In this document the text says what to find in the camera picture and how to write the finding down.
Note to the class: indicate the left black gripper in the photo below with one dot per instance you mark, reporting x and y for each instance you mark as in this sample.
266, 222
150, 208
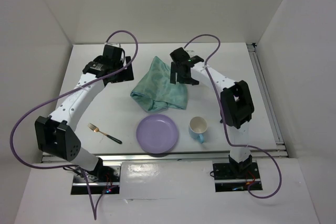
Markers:
125, 75

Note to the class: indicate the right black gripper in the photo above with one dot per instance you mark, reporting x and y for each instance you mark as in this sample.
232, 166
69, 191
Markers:
172, 77

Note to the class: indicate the teal patterned satin cloth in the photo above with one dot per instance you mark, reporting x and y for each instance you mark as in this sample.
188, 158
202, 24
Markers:
155, 93

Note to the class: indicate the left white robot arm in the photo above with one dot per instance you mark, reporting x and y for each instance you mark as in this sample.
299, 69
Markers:
56, 133

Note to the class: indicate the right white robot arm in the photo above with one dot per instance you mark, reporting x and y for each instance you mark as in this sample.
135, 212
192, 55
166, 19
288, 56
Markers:
236, 106

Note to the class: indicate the light blue mug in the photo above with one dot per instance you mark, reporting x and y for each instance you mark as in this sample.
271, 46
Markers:
197, 128

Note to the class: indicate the lilac plastic plate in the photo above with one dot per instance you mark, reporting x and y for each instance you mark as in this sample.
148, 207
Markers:
157, 134

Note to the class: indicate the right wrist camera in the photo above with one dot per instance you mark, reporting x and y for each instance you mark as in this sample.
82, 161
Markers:
179, 55

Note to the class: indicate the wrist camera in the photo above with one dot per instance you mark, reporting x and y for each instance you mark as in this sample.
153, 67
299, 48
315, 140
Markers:
112, 53
179, 55

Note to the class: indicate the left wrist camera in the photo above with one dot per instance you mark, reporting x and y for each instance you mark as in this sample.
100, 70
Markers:
112, 53

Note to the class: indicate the gold fork green handle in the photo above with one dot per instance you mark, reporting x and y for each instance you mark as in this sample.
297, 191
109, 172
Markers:
97, 130

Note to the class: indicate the aluminium frame rail right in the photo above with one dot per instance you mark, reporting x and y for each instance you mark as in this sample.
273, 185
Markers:
266, 97

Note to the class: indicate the aluminium frame rail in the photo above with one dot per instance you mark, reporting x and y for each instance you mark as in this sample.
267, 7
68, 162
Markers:
266, 97
172, 156

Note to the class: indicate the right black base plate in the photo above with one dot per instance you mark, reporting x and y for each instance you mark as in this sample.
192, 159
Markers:
223, 171

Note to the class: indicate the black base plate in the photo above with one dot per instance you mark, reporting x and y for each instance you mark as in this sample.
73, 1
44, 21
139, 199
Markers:
102, 173
223, 171

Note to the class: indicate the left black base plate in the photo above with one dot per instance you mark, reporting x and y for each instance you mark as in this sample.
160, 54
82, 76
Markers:
102, 173

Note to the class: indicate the aluminium frame rail front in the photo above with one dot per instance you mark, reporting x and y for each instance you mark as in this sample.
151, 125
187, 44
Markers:
172, 156

